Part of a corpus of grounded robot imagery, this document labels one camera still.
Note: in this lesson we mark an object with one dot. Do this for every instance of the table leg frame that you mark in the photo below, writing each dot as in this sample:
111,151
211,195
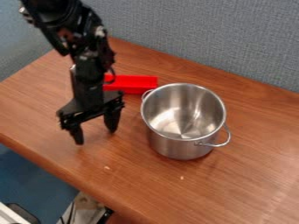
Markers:
85,211

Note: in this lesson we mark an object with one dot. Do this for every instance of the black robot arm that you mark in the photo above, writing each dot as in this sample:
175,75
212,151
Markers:
73,29

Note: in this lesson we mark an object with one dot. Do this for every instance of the red plastic block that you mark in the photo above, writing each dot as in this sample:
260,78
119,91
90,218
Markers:
131,84

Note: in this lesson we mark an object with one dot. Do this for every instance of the metal pot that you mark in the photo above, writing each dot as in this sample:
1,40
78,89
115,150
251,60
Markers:
184,116

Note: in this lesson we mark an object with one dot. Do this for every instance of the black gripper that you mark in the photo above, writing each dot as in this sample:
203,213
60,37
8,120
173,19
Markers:
96,103

